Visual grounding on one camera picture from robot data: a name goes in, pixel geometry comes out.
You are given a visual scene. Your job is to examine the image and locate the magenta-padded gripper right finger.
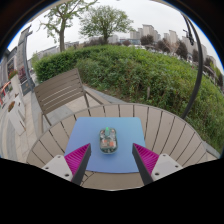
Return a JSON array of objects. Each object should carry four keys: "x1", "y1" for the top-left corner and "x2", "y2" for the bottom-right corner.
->
[{"x1": 131, "y1": 143, "x2": 184, "y2": 186}]

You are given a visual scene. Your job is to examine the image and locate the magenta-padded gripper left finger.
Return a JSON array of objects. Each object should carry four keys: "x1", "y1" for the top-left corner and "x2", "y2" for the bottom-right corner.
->
[{"x1": 42, "y1": 143, "x2": 92, "y2": 186}]

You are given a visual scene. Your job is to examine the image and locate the transparent computer mouse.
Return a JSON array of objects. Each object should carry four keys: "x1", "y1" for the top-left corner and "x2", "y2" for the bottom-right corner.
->
[{"x1": 98, "y1": 126, "x2": 118, "y2": 155}]

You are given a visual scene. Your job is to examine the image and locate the blue mouse pad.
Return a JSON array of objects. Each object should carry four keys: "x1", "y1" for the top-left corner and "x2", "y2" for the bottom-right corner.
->
[{"x1": 63, "y1": 116, "x2": 147, "y2": 174}]

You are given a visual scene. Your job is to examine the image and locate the slatted wooden chair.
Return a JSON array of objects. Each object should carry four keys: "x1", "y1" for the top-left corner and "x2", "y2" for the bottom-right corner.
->
[{"x1": 33, "y1": 68, "x2": 113, "y2": 134}]

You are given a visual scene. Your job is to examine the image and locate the white flower planter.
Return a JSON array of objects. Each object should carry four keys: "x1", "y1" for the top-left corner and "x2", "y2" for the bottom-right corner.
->
[{"x1": 6, "y1": 99, "x2": 27, "y2": 136}]

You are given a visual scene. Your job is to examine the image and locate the green hedge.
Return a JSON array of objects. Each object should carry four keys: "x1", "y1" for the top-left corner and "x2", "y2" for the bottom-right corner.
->
[{"x1": 33, "y1": 44, "x2": 224, "y2": 153}]

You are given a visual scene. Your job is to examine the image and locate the tall sign pillar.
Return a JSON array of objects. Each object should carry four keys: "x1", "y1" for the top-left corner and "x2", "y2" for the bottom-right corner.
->
[{"x1": 16, "y1": 26, "x2": 36, "y2": 96}]

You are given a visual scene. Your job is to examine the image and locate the sparse-leaved tree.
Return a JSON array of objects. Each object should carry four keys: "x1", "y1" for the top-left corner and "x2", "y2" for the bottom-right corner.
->
[{"x1": 39, "y1": 0, "x2": 99, "y2": 53}]

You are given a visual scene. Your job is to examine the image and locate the high-rise buildings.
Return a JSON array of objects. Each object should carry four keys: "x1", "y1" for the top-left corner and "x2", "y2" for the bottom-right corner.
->
[{"x1": 33, "y1": 23, "x2": 218, "y2": 68}]

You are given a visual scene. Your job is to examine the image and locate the leafy round tree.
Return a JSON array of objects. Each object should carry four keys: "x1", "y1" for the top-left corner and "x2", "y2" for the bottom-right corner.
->
[{"x1": 79, "y1": 4, "x2": 134, "y2": 44}]

